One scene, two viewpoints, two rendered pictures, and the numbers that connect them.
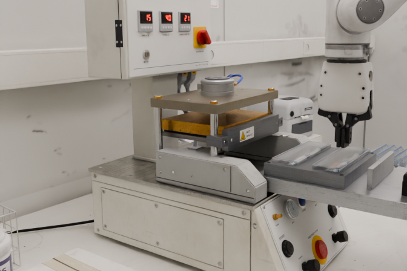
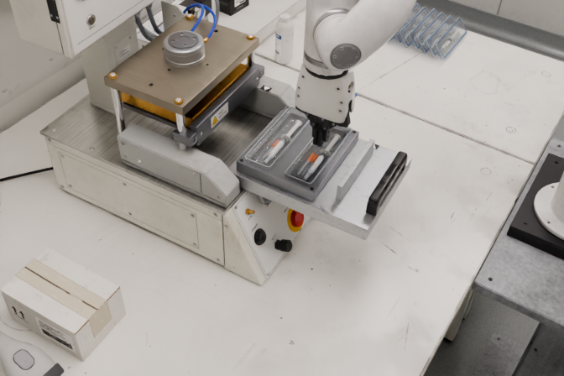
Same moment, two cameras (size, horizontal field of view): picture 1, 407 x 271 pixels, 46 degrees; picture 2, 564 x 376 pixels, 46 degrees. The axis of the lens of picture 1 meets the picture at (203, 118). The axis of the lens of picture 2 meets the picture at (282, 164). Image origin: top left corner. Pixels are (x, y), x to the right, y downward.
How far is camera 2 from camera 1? 58 cm
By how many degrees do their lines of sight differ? 33
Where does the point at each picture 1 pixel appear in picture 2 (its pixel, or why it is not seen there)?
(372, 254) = not seen: hidden behind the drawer
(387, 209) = (350, 229)
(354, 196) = (321, 212)
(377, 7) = (353, 55)
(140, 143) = (97, 92)
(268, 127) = (245, 90)
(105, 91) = not seen: outside the picture
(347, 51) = (326, 70)
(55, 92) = not seen: outside the picture
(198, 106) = (161, 102)
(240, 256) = (214, 243)
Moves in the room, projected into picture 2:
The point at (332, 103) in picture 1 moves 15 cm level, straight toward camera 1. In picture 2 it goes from (310, 107) to (298, 164)
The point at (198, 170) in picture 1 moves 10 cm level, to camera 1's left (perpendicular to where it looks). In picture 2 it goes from (166, 166) to (112, 169)
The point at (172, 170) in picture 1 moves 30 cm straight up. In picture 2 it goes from (138, 158) to (117, 23)
